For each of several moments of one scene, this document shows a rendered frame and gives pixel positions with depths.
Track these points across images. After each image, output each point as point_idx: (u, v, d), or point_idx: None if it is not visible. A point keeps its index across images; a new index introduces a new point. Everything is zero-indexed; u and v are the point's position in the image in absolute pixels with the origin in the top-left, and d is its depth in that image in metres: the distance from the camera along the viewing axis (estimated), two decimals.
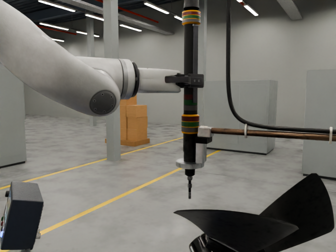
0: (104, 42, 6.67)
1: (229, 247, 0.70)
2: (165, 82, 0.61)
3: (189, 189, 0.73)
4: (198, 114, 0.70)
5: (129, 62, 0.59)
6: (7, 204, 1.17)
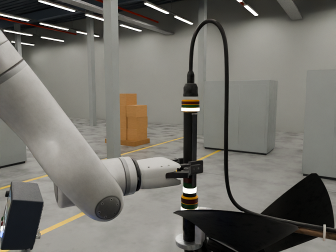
0: (104, 42, 6.67)
1: (229, 247, 0.70)
2: (166, 177, 0.64)
3: None
4: (197, 196, 0.73)
5: (131, 163, 0.61)
6: (7, 204, 1.17)
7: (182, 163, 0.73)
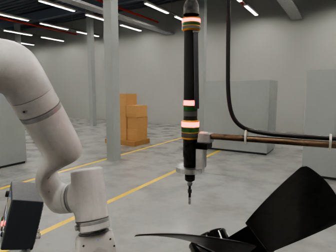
0: (104, 42, 6.67)
1: None
2: None
3: (188, 194, 0.73)
4: (198, 120, 0.70)
5: None
6: (7, 204, 1.17)
7: None
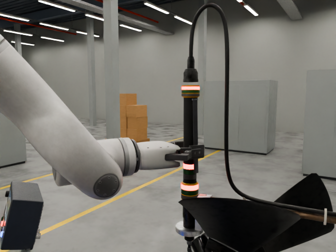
0: (104, 42, 6.67)
1: None
2: (164, 159, 0.63)
3: None
4: (197, 182, 0.72)
5: (130, 143, 0.61)
6: (7, 204, 1.17)
7: (178, 146, 0.73)
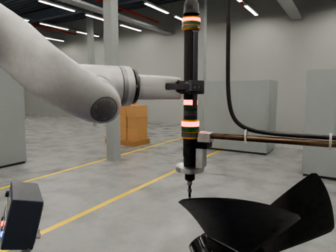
0: (104, 42, 6.67)
1: None
2: (165, 89, 0.62)
3: (189, 194, 0.73)
4: (198, 120, 0.70)
5: (129, 70, 0.59)
6: (7, 204, 1.17)
7: None
